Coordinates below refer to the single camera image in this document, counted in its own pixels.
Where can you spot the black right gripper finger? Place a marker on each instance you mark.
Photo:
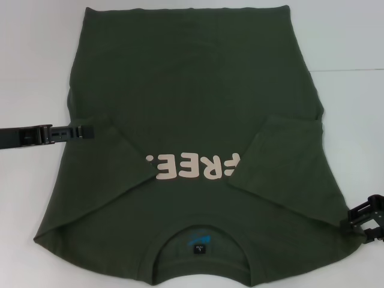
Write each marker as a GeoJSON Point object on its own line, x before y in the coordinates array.
{"type": "Point", "coordinates": [375, 235]}
{"type": "Point", "coordinates": [363, 214]}

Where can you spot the dark green FREE t-shirt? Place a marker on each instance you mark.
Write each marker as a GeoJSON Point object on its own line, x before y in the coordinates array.
{"type": "Point", "coordinates": [195, 90]}

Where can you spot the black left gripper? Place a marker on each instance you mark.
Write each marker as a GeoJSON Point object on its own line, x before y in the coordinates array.
{"type": "Point", "coordinates": [21, 136]}

